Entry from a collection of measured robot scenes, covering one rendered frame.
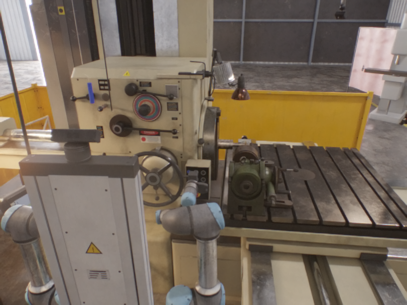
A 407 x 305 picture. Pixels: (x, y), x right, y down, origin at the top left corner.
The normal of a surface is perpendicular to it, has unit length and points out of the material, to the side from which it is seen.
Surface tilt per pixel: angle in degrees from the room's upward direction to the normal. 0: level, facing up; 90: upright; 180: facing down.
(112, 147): 90
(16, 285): 0
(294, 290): 0
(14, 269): 0
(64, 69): 90
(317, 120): 90
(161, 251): 90
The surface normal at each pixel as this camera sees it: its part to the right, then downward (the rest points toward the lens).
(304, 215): 0.00, -0.91
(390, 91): -0.68, 0.31
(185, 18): -0.11, 0.42
